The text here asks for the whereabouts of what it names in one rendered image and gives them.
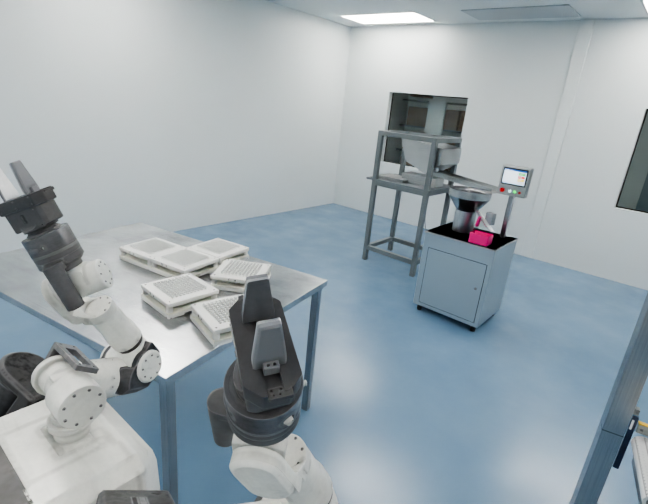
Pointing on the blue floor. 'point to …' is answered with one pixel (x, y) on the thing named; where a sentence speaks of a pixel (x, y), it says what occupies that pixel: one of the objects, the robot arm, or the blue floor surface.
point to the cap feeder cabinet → (463, 275)
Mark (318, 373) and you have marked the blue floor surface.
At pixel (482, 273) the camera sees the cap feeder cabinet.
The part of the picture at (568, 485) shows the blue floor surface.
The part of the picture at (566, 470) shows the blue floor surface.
